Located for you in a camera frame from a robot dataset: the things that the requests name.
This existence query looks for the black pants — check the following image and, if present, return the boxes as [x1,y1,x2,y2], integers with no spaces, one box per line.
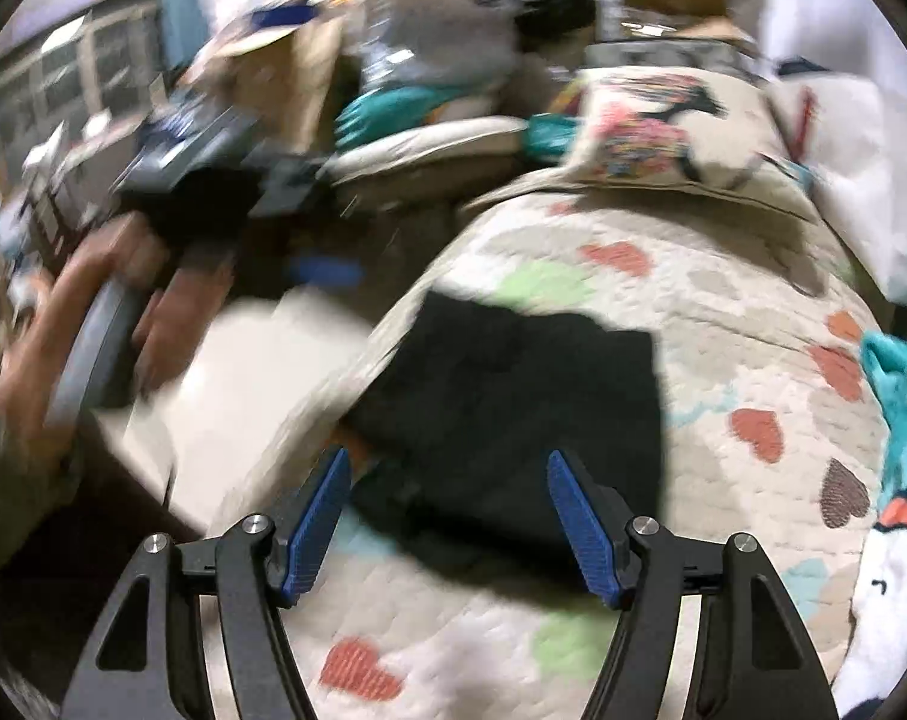
[343,291,663,592]

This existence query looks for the left hand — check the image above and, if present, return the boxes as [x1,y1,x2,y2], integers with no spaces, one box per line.
[0,213,234,465]

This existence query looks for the brown cardboard box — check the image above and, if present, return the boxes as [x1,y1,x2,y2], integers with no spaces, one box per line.
[184,15,344,153]

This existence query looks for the teal towel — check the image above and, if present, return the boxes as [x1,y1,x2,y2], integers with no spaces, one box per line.
[335,86,468,151]

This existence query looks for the patchwork heart quilt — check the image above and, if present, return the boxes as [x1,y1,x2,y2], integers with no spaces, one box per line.
[198,164,894,720]

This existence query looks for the clear plastic bag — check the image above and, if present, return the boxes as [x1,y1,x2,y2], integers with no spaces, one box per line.
[359,0,518,91]

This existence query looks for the teal unicorn blanket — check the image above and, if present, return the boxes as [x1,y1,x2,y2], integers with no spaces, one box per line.
[833,332,907,718]

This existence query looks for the embroidered cream pillow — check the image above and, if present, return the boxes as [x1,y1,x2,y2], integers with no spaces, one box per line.
[561,67,816,221]

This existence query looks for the white tote bag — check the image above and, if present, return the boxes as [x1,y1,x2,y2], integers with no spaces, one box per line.
[761,0,907,307]

